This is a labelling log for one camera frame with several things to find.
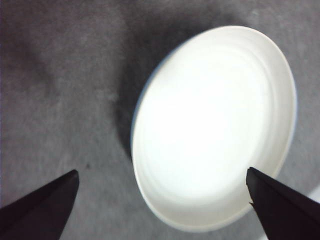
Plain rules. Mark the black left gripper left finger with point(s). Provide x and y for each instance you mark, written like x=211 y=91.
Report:
x=42 y=212

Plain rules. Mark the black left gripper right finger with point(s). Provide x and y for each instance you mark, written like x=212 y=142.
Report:
x=285 y=212

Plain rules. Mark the white round plate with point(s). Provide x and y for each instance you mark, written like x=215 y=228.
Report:
x=212 y=125

